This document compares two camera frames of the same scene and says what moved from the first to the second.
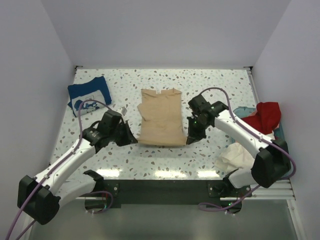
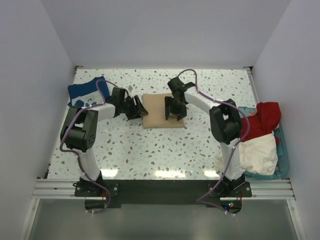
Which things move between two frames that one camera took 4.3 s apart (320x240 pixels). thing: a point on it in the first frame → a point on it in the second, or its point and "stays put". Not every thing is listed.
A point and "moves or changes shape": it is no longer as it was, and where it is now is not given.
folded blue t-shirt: (96, 89) stays put
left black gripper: (129, 138) → (137, 109)
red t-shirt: (267, 118) stays put
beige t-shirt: (162, 114) moves or changes shape
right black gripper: (191, 133) → (181, 113)
